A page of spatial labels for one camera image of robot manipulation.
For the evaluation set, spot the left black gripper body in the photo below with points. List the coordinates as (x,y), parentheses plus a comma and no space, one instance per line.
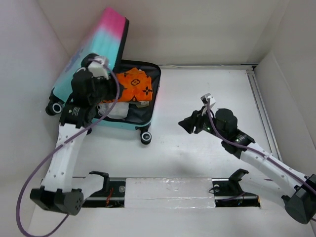
(105,89)

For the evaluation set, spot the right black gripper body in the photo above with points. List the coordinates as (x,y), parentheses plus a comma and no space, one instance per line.
(200,117)

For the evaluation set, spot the white drawstring bag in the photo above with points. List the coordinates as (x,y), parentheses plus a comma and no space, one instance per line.
(119,110)

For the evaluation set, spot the orange patterned towel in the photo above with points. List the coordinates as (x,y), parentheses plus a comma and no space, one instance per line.
(128,81)

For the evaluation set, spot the teal pink suitcase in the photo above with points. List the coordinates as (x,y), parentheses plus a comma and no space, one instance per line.
(108,39)

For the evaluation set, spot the grey cream fleece blanket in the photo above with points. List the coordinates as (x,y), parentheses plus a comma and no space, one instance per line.
(142,102)

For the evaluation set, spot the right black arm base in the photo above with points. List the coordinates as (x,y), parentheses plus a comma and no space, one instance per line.
(228,192)

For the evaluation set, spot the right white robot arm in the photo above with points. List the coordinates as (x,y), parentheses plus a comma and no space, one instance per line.
(294,191)

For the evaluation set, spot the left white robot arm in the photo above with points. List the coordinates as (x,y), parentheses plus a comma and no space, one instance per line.
(56,192)

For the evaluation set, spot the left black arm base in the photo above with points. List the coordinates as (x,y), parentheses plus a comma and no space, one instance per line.
(113,198)

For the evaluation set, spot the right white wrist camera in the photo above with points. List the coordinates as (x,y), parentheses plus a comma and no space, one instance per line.
(208,99)

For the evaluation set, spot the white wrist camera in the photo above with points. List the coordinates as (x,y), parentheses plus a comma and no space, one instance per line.
(96,67)
(208,99)

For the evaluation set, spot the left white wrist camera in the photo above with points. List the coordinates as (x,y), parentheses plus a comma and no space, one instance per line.
(96,67)

